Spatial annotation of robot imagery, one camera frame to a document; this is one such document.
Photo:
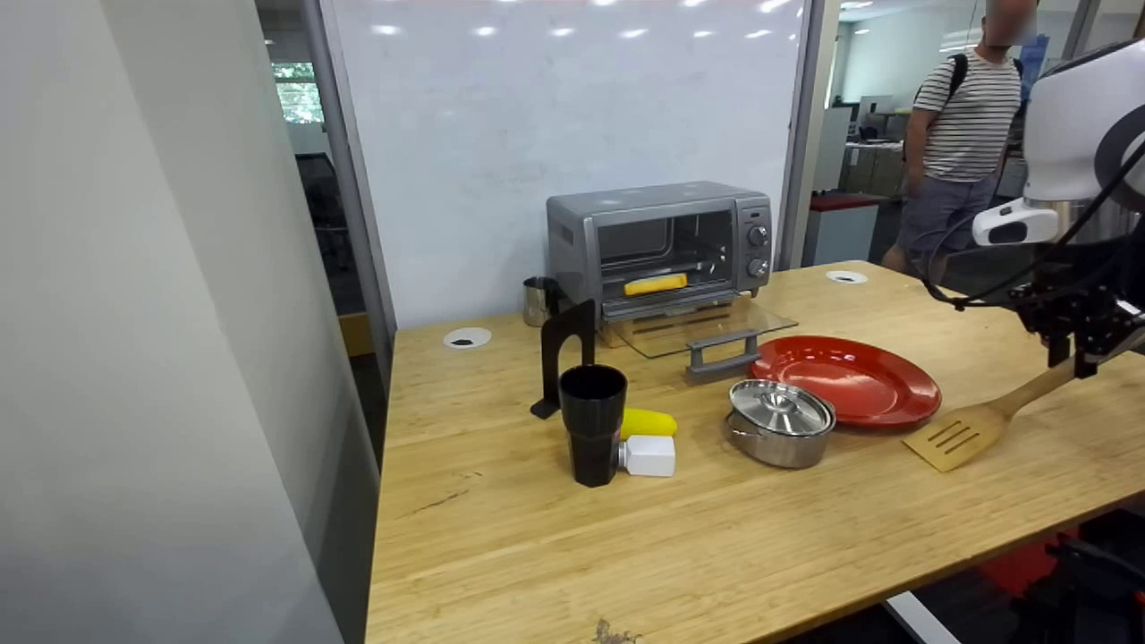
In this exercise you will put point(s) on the wooden spatula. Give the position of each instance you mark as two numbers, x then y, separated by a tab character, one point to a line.
968	432

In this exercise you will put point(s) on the white small block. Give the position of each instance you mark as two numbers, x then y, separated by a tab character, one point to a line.
648	455

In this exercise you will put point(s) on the small metal cup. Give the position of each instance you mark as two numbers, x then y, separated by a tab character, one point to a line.
535	306

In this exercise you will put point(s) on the yellow small block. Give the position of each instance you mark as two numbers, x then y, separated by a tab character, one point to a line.
648	422

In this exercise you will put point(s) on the red round plate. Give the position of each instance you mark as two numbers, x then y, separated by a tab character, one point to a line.
883	380

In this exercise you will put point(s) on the man in striped shirt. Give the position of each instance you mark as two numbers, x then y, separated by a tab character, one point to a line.
968	131

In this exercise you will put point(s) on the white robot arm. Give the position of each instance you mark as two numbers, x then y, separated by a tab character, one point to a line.
1087	121

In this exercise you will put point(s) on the silver toaster oven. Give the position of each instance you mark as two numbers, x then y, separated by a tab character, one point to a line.
575	245

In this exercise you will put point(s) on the black metal stand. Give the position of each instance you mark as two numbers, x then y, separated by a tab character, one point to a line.
554	361

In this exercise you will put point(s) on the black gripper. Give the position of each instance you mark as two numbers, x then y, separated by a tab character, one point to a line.
1076	299

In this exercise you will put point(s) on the black plastic cup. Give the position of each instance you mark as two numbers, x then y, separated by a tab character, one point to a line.
591	424

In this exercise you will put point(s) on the red chair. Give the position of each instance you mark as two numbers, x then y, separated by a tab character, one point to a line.
1024	566

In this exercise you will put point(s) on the slice of bread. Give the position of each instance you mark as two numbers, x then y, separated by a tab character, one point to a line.
657	283

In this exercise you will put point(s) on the steel pot lid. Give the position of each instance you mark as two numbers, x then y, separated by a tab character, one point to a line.
780	405

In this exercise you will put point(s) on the white cabinet with red top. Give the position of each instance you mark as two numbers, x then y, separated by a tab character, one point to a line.
843	236

